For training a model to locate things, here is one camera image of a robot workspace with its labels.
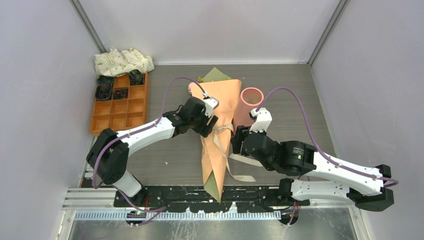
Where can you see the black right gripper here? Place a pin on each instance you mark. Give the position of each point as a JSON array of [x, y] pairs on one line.
[[240, 131]]

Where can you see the pink cylindrical vase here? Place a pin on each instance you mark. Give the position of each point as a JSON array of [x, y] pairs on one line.
[[249, 99]]

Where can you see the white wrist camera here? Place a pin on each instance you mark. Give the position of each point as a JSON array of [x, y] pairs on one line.
[[262, 119], [211, 104]]

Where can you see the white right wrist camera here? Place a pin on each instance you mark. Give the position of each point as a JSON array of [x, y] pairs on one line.
[[262, 119]]

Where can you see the orange wooden compartment tray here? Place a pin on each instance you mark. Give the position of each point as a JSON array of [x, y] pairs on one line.
[[121, 114]]

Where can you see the teal dark rolled item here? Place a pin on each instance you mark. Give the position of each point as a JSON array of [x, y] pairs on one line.
[[105, 80]]

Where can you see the dark green rolled item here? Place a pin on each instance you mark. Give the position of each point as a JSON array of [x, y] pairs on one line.
[[136, 77]]

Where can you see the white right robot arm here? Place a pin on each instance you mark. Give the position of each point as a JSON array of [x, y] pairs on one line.
[[311, 175]]

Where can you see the cream printed cloth bag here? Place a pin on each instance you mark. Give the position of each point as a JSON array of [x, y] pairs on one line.
[[117, 63]]

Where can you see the beige ribbon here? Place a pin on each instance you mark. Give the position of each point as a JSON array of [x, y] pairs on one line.
[[215, 137]]

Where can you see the dark rolled item in tray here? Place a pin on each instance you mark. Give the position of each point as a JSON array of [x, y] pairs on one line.
[[104, 92]]

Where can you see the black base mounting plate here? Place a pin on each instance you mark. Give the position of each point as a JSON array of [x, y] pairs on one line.
[[245, 199]]

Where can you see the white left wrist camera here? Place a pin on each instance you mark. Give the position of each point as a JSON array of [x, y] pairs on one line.
[[211, 104]]

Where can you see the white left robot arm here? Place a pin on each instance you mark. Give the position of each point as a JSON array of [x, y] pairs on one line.
[[109, 155]]

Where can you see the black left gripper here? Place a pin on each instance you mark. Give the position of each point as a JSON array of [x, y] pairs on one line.
[[206, 129]]

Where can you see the orange and green wrapping paper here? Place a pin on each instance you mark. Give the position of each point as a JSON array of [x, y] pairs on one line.
[[227, 91]]

